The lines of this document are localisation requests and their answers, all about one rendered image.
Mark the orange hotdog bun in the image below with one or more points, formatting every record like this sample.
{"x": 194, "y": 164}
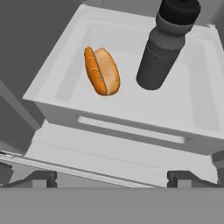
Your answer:
{"x": 102, "y": 71}

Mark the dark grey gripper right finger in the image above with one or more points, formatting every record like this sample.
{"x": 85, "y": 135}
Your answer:
{"x": 178, "y": 179}

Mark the dark grey water bottle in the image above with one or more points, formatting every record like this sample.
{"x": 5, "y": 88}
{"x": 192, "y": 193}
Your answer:
{"x": 164, "y": 48}

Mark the white fridge shelf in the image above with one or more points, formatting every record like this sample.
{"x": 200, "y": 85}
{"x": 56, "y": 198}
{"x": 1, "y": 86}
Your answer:
{"x": 116, "y": 157}
{"x": 131, "y": 87}

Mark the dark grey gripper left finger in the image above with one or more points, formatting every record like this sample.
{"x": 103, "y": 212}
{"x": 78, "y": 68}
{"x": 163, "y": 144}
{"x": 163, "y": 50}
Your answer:
{"x": 43, "y": 179}

